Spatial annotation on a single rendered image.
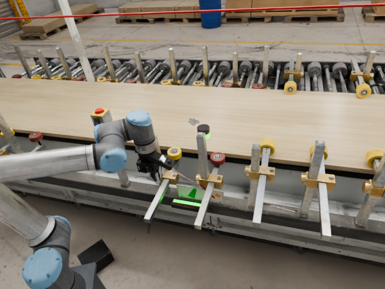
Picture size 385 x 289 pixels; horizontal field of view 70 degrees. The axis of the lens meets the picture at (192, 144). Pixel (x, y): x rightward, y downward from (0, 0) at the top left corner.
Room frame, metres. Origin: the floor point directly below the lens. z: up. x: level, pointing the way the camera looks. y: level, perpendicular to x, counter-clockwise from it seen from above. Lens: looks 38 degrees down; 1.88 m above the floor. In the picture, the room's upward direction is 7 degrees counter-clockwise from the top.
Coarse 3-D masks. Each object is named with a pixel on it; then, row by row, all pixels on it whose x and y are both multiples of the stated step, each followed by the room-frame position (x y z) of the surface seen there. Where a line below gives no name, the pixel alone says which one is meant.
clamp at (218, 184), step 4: (200, 176) 1.01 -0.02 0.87; (212, 176) 1.00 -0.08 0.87; (216, 176) 0.99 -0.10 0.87; (196, 180) 1.00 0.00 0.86; (200, 180) 0.99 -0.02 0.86; (204, 180) 0.98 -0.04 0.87; (208, 180) 0.97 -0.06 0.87; (212, 180) 0.97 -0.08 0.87; (216, 180) 0.97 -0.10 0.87; (220, 180) 0.96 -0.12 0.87; (204, 184) 0.98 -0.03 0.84; (216, 184) 0.96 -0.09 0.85; (220, 184) 0.95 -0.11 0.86; (220, 188) 0.95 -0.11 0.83
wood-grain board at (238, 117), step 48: (0, 96) 2.26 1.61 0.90; (48, 96) 2.14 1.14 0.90; (96, 96) 2.02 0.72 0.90; (144, 96) 1.91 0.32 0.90; (192, 96) 1.81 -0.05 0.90; (240, 96) 1.72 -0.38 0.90; (288, 96) 1.64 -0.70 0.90; (336, 96) 1.56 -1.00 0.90; (384, 96) 1.48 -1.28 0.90; (192, 144) 1.24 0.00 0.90; (240, 144) 1.19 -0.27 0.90; (288, 144) 1.13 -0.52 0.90; (336, 144) 1.08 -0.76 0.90; (384, 144) 1.03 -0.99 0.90
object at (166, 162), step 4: (156, 152) 0.92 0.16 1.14; (148, 156) 0.89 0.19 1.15; (152, 156) 0.89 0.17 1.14; (156, 156) 0.89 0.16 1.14; (160, 156) 0.90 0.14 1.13; (164, 156) 0.91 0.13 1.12; (152, 160) 0.88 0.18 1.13; (156, 160) 0.87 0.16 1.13; (160, 160) 0.88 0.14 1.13; (164, 160) 0.88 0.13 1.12; (168, 160) 0.89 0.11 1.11; (172, 160) 0.89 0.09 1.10; (160, 164) 0.87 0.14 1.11; (164, 164) 0.86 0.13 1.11; (168, 164) 0.87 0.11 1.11; (172, 164) 0.87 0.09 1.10; (168, 168) 0.86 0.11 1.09
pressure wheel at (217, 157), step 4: (216, 152) 1.14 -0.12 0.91; (220, 152) 1.14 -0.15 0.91; (212, 156) 1.11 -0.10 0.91; (216, 156) 1.11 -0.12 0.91; (220, 156) 1.11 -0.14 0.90; (224, 156) 1.10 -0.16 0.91; (212, 160) 1.08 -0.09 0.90; (216, 160) 1.08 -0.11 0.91; (220, 160) 1.07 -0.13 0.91; (224, 160) 1.08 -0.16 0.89; (216, 164) 1.07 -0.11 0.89; (220, 164) 1.07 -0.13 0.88
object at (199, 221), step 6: (216, 168) 1.06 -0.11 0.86; (216, 174) 1.02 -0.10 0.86; (210, 186) 0.94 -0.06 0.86; (210, 192) 0.90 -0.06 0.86; (204, 198) 0.87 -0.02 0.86; (210, 198) 0.88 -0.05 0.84; (204, 204) 0.83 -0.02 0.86; (204, 210) 0.80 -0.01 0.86; (198, 216) 0.77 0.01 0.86; (204, 216) 0.77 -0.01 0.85; (198, 222) 0.73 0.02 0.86; (198, 228) 0.72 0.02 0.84
